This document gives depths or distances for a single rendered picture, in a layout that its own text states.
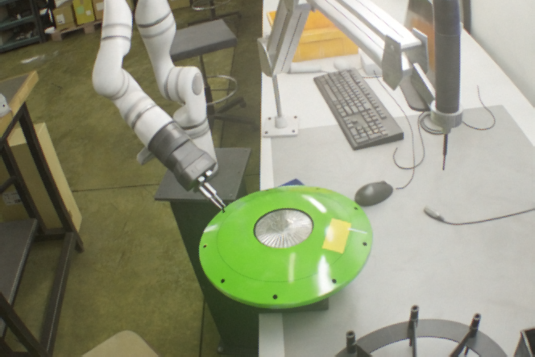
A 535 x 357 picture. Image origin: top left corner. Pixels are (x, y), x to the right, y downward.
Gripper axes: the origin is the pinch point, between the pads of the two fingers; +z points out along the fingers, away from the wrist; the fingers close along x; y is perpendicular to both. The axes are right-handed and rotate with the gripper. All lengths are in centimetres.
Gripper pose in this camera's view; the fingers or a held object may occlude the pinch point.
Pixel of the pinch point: (222, 207)
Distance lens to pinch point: 98.7
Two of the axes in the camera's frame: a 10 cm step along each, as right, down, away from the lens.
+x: 6.0, -5.0, 6.2
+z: 7.2, 6.8, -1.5
